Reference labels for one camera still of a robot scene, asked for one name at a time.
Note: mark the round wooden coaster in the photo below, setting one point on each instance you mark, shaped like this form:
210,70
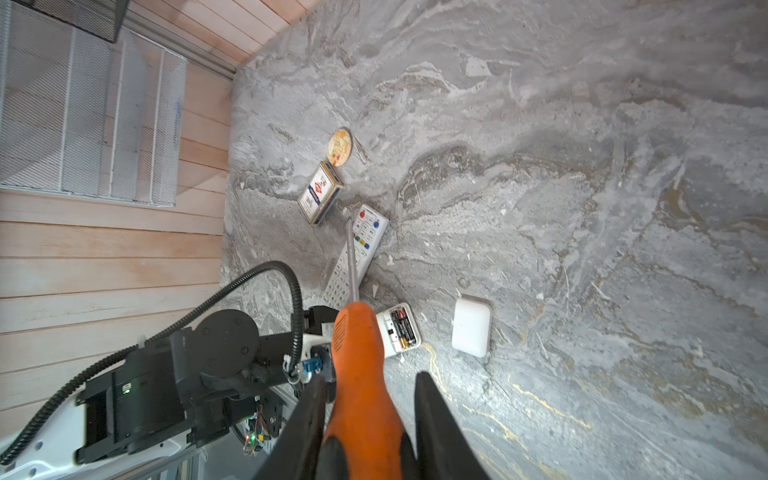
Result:
340,147

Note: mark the white TV remote control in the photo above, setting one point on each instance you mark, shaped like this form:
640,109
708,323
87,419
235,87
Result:
366,235

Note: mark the white wire mesh shelf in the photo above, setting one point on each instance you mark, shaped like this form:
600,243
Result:
84,117

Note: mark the white battery cover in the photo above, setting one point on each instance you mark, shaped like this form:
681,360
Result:
471,327

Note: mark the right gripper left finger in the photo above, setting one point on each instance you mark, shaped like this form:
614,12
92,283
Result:
295,455

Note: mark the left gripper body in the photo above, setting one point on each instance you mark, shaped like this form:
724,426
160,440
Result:
316,356

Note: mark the playing card box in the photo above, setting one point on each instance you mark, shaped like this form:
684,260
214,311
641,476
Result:
320,193

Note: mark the black wire mesh basket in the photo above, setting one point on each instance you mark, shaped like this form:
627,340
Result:
100,18

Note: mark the black battery in remote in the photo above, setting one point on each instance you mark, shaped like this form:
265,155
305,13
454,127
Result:
404,329

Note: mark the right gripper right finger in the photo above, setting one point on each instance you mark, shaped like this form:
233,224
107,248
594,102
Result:
442,450

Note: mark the white air conditioner remote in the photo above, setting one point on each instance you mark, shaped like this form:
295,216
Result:
370,333

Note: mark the orange black screwdriver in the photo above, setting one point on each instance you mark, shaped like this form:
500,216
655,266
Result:
365,437

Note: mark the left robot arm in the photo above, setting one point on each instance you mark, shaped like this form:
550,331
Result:
173,396

